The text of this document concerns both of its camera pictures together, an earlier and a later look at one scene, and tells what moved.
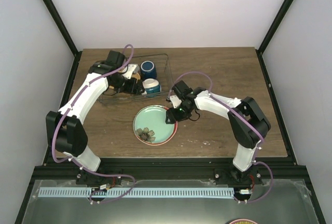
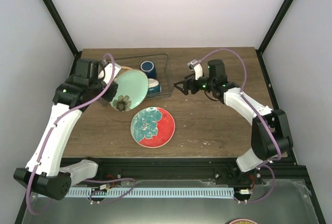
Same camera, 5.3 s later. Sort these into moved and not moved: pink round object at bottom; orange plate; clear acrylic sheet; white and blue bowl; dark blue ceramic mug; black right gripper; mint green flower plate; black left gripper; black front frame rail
Moved: orange plate; black right gripper; black left gripper; mint green flower plate
Not moved: white and blue bowl; dark blue ceramic mug; black front frame rail; pink round object at bottom; clear acrylic sheet
